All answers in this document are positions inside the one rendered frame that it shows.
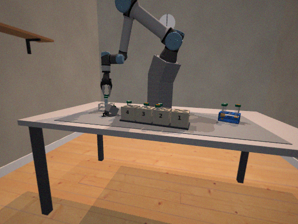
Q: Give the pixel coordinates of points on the blue tube rack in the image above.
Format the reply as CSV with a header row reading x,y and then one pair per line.
x,y
229,119

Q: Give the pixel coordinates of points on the beige tube rack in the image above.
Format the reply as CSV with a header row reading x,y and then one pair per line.
x,y
102,108

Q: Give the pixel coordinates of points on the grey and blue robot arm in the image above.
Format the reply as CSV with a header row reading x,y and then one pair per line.
x,y
131,9

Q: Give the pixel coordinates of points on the beige bucket adapter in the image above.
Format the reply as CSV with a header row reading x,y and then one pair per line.
x,y
144,114
129,112
162,116
179,118

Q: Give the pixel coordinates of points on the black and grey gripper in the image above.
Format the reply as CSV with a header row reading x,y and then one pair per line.
x,y
108,83

